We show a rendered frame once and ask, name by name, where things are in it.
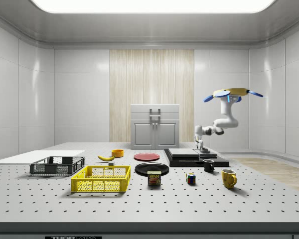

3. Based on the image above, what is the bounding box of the flat-sided can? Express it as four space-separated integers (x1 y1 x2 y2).
147 170 162 187

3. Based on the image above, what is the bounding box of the white board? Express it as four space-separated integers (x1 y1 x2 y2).
0 150 86 164

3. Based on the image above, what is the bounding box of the dark grey basket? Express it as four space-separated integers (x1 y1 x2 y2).
29 156 86 177

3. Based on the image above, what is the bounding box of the yellow basket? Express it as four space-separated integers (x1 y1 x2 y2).
70 165 132 194

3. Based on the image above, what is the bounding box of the black stove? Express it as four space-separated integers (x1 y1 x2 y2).
163 147 230 168

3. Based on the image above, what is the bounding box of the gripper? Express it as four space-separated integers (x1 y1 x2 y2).
194 135 205 151

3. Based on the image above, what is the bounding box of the red plate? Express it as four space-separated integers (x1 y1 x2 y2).
134 152 160 162

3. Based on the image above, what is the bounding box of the yellow mug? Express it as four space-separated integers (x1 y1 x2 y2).
221 169 238 189

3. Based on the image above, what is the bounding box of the white cabinet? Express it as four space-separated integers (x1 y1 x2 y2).
130 104 180 150

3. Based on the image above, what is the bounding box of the drone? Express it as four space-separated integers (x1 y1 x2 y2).
202 88 265 103

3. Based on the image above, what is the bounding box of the black mug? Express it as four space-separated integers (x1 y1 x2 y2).
203 159 215 173

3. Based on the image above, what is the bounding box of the puzzle cube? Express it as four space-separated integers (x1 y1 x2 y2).
185 172 197 185

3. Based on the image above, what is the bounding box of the banana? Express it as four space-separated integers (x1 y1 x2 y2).
97 154 117 162

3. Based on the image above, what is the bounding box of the black plate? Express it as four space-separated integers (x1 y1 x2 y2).
135 162 170 176

